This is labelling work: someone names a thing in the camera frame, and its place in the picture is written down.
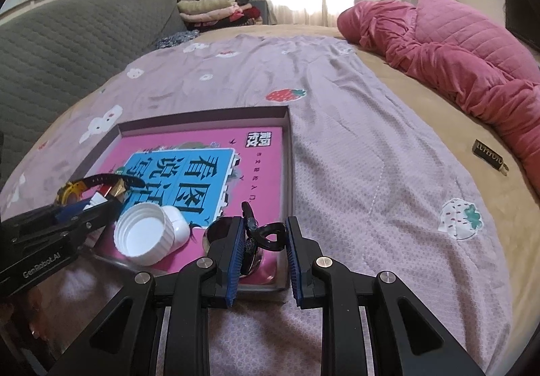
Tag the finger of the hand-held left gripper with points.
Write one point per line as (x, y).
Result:
(99, 216)
(67, 211)

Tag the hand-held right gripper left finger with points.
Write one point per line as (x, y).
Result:
(238, 258)

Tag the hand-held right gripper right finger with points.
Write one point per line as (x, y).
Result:
(295, 262)

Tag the black gold lipstick tube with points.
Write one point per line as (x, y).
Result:
(116, 190)

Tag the brass threaded metal fitting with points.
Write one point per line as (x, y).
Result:
(212, 235)

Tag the black binder clip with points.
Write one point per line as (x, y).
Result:
(270, 235)

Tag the white ribbed bottle cap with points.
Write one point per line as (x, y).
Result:
(139, 237)

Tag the white earbuds case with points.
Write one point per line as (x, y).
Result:
(179, 226)

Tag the shallow grey cardboard box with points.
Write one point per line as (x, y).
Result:
(288, 157)

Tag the pink and blue book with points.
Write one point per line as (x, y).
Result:
(253, 173)

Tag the purple printed blanket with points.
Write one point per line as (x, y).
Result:
(379, 190)

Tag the grey quilted headboard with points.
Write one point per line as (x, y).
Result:
(63, 55)

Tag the dark patterned cloth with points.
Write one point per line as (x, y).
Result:
(177, 38)

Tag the tan bed sheet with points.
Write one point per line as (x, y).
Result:
(430, 97)

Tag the pile of folded clothes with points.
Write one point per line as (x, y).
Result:
(206, 7)

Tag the pink quilted duvet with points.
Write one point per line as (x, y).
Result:
(455, 47)

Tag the black wall television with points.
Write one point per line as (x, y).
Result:
(517, 17)

